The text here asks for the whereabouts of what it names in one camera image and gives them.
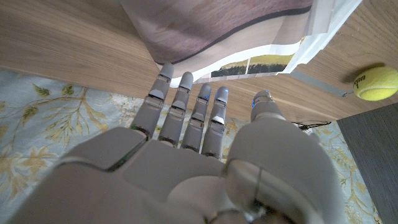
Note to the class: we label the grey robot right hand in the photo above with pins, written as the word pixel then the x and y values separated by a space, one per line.
pixel 186 180

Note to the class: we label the sofa print cloth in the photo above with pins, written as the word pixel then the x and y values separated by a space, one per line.
pixel 217 31

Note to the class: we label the floral print backdrop cloth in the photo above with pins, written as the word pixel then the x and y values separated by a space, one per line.
pixel 46 118

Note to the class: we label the yellow tennis ball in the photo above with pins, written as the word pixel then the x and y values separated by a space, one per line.
pixel 377 84

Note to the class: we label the grey tape strip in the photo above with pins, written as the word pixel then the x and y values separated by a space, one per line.
pixel 317 82

